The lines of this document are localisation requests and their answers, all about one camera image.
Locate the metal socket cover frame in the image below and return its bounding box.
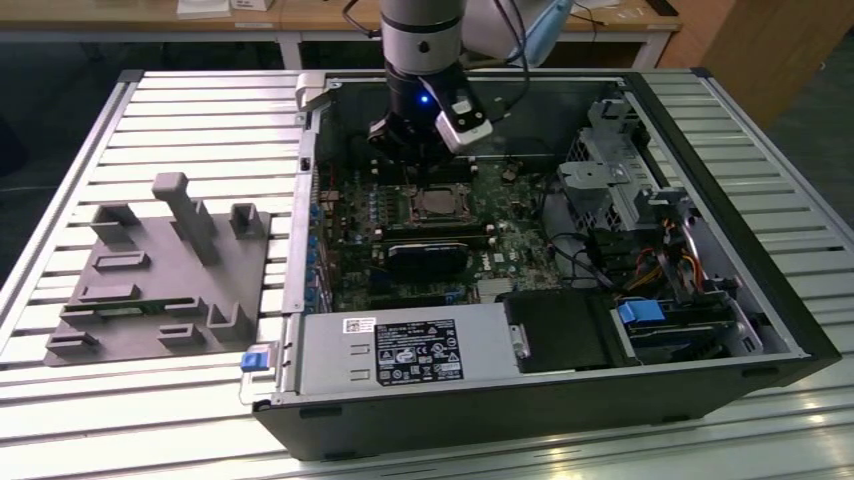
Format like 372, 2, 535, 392
407, 183, 476, 222

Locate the small black graphics card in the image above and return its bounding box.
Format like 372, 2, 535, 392
384, 242, 469, 275

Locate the green motherboard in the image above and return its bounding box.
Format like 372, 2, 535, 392
309, 149, 602, 314

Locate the blue disk carrier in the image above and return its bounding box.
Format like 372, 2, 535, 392
616, 298, 735, 361

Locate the white box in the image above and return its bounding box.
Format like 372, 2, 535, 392
176, 0, 232, 20

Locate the black and silver PC case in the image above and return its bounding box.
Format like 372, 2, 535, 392
249, 67, 843, 464

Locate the pale blue teach pendant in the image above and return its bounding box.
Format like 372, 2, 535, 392
463, 0, 575, 64

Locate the silver perforated drive cage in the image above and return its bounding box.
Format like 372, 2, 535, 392
556, 97, 695, 236

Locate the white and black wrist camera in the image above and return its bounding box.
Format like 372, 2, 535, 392
433, 97, 495, 154

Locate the wooden desk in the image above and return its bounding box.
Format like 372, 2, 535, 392
0, 0, 682, 71

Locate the silver CPU with green edge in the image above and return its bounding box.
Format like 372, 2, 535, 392
416, 188, 461, 214

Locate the RAM slot with white latches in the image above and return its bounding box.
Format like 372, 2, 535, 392
383, 225, 499, 236

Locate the wooden cabinet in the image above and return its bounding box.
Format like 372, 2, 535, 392
656, 0, 854, 129

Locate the orange yellow wire harness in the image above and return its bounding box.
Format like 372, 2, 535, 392
626, 249, 710, 292

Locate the black power supply label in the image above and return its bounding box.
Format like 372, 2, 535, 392
371, 319, 463, 387

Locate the grey parts rack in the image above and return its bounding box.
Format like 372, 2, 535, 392
40, 171, 275, 369

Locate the black plastic cover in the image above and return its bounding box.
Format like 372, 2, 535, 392
499, 292, 630, 374

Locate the silver power supply unit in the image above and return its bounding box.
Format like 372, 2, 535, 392
292, 304, 528, 396

